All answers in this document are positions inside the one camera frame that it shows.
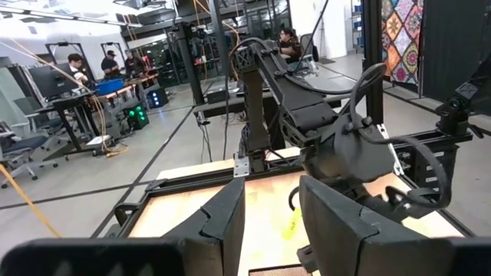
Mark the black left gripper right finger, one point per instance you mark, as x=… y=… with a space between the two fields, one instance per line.
x=337 y=237

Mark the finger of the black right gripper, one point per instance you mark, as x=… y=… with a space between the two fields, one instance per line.
x=307 y=260

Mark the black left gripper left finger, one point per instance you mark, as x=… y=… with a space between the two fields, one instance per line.
x=215 y=234

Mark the green sticky note pad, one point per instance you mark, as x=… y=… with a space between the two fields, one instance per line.
x=292 y=226

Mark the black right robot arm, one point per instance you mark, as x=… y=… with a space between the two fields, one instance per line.
x=303 y=111

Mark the dark office chair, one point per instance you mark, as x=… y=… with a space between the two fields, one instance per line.
x=21 y=143

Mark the black desk with keyboard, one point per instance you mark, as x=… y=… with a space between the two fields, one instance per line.
x=218 y=109

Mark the computer tower with green lights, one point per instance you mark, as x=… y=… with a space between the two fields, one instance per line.
x=137 y=117

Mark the computer tower with blue lights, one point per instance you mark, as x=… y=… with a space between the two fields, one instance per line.
x=157 y=97

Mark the colourful patterned quilt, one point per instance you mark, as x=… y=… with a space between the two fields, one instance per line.
x=403 y=42

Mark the wooden bench with crate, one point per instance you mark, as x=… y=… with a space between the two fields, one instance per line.
x=134 y=81

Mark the blue plastic crate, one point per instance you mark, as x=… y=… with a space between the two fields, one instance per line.
x=109 y=87

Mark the shelf with blue bins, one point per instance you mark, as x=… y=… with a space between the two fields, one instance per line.
x=356 y=27

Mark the person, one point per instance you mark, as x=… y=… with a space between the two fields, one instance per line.
x=289 y=46
x=76 y=67
x=110 y=65
x=133 y=63

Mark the black standing desk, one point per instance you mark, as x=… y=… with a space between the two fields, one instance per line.
x=73 y=101

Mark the black computer monitor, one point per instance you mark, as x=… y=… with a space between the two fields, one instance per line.
x=51 y=80

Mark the white metal bracket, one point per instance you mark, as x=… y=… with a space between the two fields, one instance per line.
x=241 y=166

